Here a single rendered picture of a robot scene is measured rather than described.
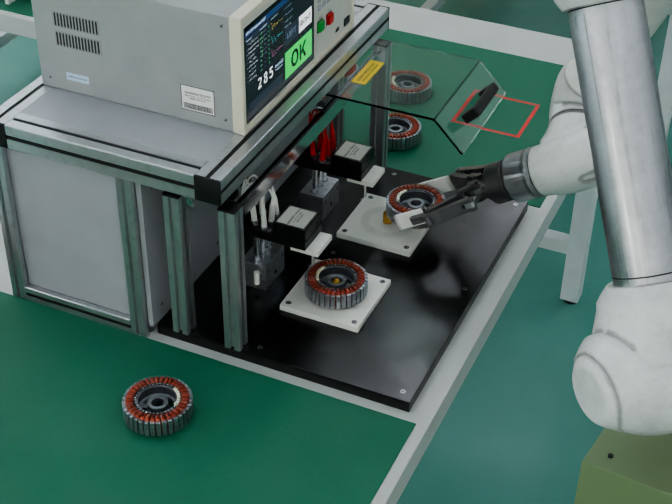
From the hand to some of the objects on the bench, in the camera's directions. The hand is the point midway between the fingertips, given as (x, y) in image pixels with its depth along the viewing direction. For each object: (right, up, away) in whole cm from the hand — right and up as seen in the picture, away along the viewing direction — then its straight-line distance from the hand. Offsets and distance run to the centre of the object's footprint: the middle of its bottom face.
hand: (417, 204), depth 235 cm
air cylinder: (-28, -13, -7) cm, 32 cm away
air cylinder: (-18, 0, +11) cm, 21 cm away
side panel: (-60, -20, -13) cm, 65 cm away
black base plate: (-12, -12, -1) cm, 17 cm away
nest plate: (-5, -4, +6) cm, 9 cm away
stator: (-15, -16, -13) cm, 26 cm away
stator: (-44, -35, -34) cm, 66 cm away
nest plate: (-15, -17, -12) cm, 26 cm away
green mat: (-5, +28, +53) cm, 60 cm away
